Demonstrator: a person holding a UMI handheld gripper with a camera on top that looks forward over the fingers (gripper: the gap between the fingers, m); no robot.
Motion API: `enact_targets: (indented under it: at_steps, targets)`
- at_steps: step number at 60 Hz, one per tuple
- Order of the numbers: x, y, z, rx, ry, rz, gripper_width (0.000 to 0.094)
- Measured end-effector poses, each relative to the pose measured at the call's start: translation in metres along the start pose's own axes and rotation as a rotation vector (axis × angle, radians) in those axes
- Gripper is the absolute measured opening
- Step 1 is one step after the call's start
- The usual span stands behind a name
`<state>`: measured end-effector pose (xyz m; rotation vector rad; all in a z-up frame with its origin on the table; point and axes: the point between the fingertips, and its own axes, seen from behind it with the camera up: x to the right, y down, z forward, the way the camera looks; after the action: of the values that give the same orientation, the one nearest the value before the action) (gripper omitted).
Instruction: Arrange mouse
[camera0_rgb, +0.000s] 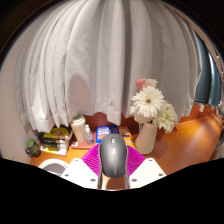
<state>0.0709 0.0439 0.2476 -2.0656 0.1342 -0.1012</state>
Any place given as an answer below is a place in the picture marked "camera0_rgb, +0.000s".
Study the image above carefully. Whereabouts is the flat red book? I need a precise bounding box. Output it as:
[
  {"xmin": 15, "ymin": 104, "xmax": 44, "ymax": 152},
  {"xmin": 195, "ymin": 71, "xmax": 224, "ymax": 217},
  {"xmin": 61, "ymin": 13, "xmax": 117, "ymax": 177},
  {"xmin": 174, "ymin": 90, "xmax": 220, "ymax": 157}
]
[{"xmin": 70, "ymin": 139, "xmax": 98, "ymax": 150}]

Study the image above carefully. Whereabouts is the orange cover book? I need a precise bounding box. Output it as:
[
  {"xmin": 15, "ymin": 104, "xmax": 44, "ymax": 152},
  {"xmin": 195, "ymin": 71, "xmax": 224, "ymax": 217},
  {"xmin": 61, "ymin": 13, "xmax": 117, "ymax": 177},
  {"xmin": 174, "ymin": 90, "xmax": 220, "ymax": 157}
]
[{"xmin": 118, "ymin": 125, "xmax": 137, "ymax": 149}]

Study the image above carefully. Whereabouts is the grey white-rimmed mouse pad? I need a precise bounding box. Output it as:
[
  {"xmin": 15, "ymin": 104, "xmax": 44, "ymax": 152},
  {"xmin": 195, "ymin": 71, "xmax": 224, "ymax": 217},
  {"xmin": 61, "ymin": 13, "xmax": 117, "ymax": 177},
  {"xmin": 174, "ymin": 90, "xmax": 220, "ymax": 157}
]
[{"xmin": 38, "ymin": 158, "xmax": 70, "ymax": 177}]

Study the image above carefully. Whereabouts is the dark glass window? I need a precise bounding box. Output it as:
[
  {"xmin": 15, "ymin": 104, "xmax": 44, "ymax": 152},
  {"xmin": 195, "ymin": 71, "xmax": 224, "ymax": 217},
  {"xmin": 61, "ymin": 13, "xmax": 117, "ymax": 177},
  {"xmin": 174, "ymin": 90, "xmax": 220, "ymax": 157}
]
[{"xmin": 194, "ymin": 33, "xmax": 223, "ymax": 107}]

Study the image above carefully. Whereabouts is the white pleated curtain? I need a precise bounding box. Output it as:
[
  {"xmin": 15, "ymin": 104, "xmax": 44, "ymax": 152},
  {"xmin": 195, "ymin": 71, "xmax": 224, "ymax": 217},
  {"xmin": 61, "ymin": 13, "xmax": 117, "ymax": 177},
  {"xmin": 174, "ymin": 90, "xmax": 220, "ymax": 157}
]
[{"xmin": 13, "ymin": 0, "xmax": 204, "ymax": 134}]

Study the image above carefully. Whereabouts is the white and yellow book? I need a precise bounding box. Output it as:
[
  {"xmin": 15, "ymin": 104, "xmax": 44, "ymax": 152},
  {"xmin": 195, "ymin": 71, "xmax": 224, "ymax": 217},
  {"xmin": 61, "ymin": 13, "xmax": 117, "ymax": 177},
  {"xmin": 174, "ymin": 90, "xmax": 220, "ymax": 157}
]
[{"xmin": 39, "ymin": 146, "xmax": 69, "ymax": 157}]

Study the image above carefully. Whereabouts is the beige lidded tumbler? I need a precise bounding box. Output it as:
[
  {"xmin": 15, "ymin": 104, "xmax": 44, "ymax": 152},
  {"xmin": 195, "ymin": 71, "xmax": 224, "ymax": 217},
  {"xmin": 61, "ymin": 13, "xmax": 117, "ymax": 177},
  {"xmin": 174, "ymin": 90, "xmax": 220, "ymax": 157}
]
[{"xmin": 69, "ymin": 114, "xmax": 88, "ymax": 143}]

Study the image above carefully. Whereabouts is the clear spray bottle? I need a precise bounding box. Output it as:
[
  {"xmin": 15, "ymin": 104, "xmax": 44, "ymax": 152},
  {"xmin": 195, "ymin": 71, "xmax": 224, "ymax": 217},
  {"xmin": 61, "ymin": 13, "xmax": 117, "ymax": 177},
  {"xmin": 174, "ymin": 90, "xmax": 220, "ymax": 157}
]
[{"xmin": 83, "ymin": 124, "xmax": 95, "ymax": 146}]

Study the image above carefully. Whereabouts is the white daisy flower bunch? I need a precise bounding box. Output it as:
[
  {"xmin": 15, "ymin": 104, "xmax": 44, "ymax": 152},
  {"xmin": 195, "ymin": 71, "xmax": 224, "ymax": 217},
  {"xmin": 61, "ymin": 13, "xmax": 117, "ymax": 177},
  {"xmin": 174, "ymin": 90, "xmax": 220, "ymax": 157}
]
[{"xmin": 129, "ymin": 78, "xmax": 179, "ymax": 134}]

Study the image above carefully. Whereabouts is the black computer mouse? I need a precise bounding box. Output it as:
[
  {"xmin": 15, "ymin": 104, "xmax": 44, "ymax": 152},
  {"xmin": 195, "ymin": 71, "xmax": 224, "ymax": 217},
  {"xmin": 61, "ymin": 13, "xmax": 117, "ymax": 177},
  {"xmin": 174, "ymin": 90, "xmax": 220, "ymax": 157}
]
[{"xmin": 98, "ymin": 133, "xmax": 129, "ymax": 179}]

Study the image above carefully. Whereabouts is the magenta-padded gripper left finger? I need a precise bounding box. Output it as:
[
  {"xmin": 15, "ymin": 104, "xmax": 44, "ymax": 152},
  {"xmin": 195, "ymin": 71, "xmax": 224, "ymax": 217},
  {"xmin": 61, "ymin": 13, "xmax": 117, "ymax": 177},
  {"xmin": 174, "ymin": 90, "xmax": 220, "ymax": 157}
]
[{"xmin": 60, "ymin": 143, "xmax": 103, "ymax": 190}]

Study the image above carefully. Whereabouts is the yellow and black book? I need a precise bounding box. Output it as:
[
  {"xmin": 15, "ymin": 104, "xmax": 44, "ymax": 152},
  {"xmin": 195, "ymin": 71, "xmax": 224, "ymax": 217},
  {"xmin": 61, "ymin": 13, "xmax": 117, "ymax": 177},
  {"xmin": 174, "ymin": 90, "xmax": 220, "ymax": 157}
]
[{"xmin": 39, "ymin": 126, "xmax": 73, "ymax": 140}]

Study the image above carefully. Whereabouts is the blue cover book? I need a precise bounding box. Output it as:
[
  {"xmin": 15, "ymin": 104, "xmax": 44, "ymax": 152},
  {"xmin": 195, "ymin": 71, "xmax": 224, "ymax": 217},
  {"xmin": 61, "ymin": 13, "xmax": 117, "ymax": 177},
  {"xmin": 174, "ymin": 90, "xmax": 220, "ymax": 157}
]
[{"xmin": 95, "ymin": 124, "xmax": 121, "ymax": 145}]

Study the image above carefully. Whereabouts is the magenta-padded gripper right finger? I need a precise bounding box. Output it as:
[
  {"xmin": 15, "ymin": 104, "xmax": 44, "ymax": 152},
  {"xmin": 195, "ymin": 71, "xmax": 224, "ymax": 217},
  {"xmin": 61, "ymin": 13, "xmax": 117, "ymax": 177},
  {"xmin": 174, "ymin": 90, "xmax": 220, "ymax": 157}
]
[{"xmin": 124, "ymin": 144, "xmax": 167, "ymax": 190}]

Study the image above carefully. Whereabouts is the cream ceramic vase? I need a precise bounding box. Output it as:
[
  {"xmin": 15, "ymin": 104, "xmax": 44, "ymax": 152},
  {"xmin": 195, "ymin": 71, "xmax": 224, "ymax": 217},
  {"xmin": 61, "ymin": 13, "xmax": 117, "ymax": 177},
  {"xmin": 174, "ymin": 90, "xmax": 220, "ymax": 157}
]
[{"xmin": 134, "ymin": 121, "xmax": 159, "ymax": 155}]

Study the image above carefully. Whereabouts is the dark green-rimmed mug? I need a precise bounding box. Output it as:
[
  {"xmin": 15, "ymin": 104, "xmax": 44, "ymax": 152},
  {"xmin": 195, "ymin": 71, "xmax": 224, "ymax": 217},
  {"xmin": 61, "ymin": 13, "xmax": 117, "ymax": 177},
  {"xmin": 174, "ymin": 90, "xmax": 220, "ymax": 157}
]
[{"xmin": 25, "ymin": 138, "xmax": 42, "ymax": 158}]

